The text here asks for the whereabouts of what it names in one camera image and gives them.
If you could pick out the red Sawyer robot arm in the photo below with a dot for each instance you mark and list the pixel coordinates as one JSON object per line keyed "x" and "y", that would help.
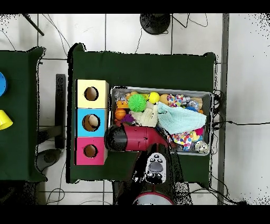
{"x": 139, "y": 137}

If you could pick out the wooden box with three holes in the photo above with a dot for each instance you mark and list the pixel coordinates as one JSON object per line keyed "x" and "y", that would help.
{"x": 82, "y": 84}

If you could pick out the shallow clear mesh bin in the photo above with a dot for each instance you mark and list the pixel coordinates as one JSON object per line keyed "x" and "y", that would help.
{"x": 207, "y": 96}

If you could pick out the green spiky rubber ball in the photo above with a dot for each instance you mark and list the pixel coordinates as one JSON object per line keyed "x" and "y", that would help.
{"x": 137, "y": 102}

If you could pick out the cream white cloth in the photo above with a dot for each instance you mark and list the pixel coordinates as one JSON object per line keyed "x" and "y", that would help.
{"x": 145, "y": 117}

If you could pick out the orange toy building block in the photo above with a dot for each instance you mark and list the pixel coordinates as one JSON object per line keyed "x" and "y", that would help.
{"x": 122, "y": 104}

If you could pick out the yellow ball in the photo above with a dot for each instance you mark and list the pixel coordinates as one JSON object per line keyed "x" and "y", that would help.
{"x": 154, "y": 97}

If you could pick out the tan orange ball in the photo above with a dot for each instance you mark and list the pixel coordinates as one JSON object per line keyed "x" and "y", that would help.
{"x": 164, "y": 99}

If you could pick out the dark green table cloth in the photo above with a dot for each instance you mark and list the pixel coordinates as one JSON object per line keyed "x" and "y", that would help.
{"x": 147, "y": 72}

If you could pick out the small colourful dotted cloth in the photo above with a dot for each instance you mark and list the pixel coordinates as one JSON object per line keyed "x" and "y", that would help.
{"x": 176, "y": 100}

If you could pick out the mint green cloth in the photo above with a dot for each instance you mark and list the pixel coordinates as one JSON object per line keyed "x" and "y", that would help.
{"x": 181, "y": 119}

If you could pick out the large colourful dotted cloth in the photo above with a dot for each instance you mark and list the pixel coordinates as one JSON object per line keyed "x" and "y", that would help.
{"x": 183, "y": 139}

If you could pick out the black panel stand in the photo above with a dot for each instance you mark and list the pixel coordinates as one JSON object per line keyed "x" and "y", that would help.
{"x": 60, "y": 110}

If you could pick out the silver crushed can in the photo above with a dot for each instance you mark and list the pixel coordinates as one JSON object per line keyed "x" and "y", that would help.
{"x": 201, "y": 147}

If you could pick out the black round stand base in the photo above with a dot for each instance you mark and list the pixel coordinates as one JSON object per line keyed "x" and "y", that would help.
{"x": 155, "y": 23}

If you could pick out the grey round stand foot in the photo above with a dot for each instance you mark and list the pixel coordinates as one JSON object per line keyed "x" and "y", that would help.
{"x": 49, "y": 158}

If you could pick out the green cloth side table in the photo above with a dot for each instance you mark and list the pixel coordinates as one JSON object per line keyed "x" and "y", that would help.
{"x": 21, "y": 148}

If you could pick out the yellow cup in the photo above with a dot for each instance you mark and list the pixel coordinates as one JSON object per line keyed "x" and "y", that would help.
{"x": 4, "y": 120}

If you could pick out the black pole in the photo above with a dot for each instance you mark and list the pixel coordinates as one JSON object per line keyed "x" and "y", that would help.
{"x": 33, "y": 25}

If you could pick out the blue round object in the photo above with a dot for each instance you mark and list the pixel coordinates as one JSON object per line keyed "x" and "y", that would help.
{"x": 2, "y": 83}

